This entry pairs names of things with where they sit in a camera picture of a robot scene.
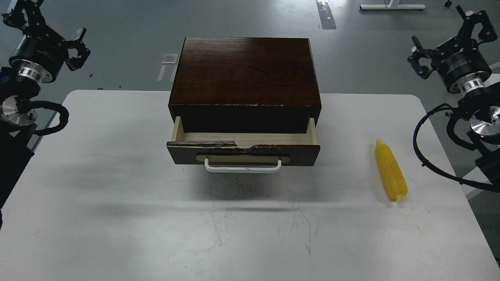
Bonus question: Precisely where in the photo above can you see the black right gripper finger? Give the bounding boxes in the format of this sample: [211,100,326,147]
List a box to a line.
[407,36,440,80]
[455,5,498,46]

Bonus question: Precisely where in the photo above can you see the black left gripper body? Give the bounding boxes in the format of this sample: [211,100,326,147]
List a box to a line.
[9,16,68,77]

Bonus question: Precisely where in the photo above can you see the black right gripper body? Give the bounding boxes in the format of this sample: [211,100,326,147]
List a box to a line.
[434,39,492,94]

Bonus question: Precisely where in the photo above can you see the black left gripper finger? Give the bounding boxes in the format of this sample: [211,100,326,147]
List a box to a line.
[2,0,44,28]
[62,27,91,71]

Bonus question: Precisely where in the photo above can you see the yellow corn cob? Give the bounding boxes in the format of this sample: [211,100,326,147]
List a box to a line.
[375,138,408,202]

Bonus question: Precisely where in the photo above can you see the wooden drawer with white handle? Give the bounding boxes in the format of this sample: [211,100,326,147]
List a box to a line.
[166,117,320,173]

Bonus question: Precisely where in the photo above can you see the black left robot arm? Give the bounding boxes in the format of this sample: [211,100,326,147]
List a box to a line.
[0,0,91,206]

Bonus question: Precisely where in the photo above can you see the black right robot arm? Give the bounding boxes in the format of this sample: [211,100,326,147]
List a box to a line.
[407,6,499,192]

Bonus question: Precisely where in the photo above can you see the dark wooden drawer cabinet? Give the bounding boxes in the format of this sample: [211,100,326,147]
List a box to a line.
[168,37,321,133]

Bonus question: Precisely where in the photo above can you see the white table leg base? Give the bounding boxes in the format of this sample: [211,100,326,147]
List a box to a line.
[359,0,426,11]

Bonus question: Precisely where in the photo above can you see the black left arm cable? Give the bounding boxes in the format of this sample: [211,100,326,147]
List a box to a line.
[16,100,70,137]

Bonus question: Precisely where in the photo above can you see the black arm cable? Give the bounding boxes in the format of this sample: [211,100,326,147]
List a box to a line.
[16,100,70,137]
[413,103,500,193]

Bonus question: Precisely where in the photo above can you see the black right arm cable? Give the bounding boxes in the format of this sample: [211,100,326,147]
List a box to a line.
[413,103,500,193]

